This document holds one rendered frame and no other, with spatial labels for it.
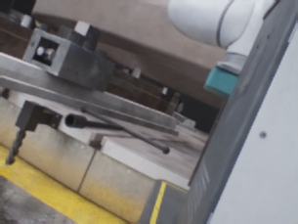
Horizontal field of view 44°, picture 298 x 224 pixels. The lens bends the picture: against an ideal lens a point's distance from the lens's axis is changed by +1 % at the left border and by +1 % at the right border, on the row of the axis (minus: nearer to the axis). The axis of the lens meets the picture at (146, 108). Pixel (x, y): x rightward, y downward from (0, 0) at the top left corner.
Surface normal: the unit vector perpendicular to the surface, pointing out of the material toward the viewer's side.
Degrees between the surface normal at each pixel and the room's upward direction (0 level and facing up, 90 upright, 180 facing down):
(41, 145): 90
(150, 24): 90
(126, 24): 90
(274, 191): 90
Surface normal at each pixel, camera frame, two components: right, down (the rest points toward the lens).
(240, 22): -0.53, -0.17
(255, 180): -0.11, 0.00
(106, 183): -0.31, -0.09
